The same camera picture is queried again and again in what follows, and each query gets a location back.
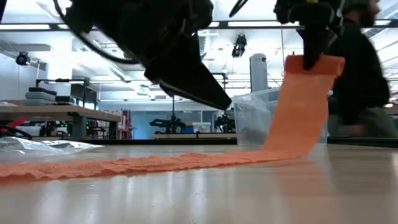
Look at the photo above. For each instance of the stacked grey pads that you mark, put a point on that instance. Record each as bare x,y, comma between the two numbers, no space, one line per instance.
40,96

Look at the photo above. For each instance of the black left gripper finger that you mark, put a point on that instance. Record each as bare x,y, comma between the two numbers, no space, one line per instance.
199,84

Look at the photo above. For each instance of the red cabinet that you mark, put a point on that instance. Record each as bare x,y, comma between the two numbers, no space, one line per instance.
127,124

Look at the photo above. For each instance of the clear background storage bin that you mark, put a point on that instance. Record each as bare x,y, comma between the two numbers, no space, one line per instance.
201,127

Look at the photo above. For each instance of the yellow gripper tag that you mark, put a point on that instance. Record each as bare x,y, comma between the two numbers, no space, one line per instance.
311,1

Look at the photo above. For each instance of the clear plastic zip bag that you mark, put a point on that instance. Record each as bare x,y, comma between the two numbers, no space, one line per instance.
252,118

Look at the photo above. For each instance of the background wooden table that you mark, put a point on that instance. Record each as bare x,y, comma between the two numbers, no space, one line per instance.
180,136

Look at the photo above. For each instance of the wooden workbench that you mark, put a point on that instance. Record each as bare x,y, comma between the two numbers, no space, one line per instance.
62,112

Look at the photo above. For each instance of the blue background box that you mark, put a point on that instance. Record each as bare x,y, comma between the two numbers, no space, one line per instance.
188,128

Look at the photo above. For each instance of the orange elastic bandage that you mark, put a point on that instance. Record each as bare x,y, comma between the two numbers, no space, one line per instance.
298,118

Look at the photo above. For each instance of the crumpled clear plastic bag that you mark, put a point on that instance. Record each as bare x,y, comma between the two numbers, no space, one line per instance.
46,146

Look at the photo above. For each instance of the black background robot arm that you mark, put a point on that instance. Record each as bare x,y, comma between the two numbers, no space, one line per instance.
224,123
169,124

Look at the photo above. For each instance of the person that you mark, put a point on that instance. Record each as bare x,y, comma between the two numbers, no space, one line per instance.
360,77

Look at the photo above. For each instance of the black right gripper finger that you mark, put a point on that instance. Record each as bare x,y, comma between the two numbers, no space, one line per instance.
312,46
330,39

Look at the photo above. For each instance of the clear plastic box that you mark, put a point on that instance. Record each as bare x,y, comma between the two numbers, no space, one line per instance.
264,95

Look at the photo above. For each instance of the black aluminium rig frame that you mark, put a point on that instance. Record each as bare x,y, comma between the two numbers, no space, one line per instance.
31,26

